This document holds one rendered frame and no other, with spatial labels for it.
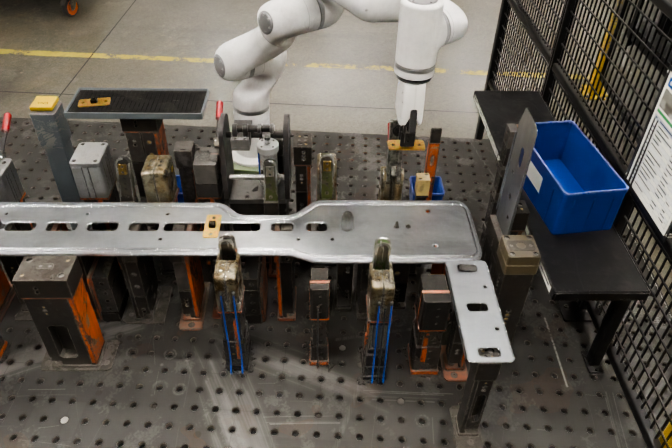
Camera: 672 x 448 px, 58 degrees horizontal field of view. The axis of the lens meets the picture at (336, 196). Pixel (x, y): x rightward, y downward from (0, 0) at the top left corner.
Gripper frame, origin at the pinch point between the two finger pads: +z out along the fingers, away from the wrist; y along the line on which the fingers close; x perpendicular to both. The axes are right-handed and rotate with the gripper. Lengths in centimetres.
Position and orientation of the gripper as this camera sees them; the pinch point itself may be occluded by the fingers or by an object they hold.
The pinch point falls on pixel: (406, 135)
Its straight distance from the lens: 138.9
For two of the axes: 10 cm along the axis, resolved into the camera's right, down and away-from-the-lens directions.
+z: -0.2, 7.7, 6.4
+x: 10.0, 0.0, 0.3
